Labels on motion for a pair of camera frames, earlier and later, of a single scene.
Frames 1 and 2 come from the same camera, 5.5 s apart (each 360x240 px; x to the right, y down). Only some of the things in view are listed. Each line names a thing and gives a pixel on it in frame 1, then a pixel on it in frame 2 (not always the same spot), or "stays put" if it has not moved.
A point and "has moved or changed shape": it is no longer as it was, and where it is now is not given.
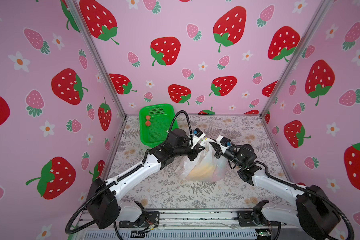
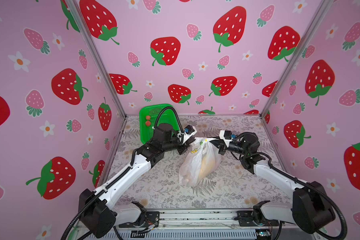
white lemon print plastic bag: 207,168 has moved or changed shape
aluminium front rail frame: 185,224 stays put
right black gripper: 221,149 → 223,145
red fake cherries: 148,122 stays put
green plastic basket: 161,115 stays put
